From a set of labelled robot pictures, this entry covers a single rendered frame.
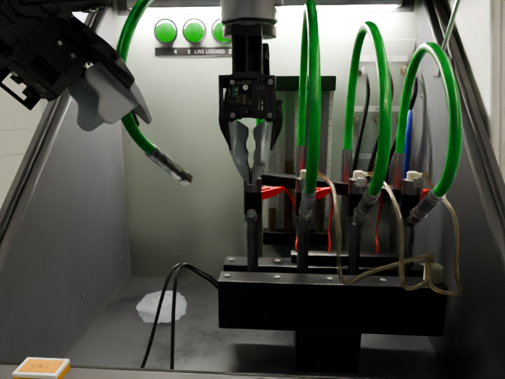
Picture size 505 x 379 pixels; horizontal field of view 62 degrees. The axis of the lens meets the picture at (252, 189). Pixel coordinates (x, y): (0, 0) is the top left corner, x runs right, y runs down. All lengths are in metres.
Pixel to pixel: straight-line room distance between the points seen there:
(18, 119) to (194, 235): 2.71
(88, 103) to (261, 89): 0.21
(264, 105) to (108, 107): 0.19
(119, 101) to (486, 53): 0.54
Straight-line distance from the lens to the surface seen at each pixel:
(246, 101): 0.56
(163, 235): 1.01
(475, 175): 0.66
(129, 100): 0.50
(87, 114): 0.53
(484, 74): 0.76
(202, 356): 0.76
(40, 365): 0.57
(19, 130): 3.58
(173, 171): 0.60
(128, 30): 0.54
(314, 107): 0.48
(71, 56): 0.48
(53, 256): 0.74
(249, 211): 0.63
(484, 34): 0.78
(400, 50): 0.95
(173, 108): 0.95
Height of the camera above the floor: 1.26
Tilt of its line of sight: 13 degrees down
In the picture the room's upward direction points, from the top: straight up
